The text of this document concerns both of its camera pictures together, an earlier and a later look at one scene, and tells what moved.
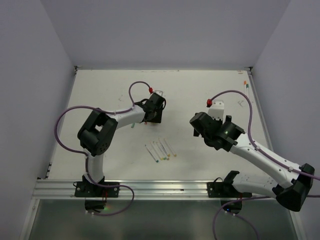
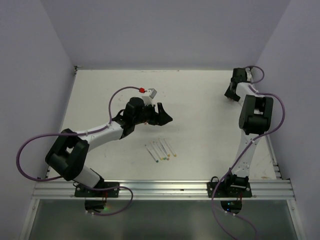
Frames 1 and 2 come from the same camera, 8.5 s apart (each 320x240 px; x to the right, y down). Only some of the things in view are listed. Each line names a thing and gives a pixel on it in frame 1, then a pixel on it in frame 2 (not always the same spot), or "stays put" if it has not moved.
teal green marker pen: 151,154 stays put
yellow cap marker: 161,158 stays put
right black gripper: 195,132 → 229,93
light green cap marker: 164,158 stays put
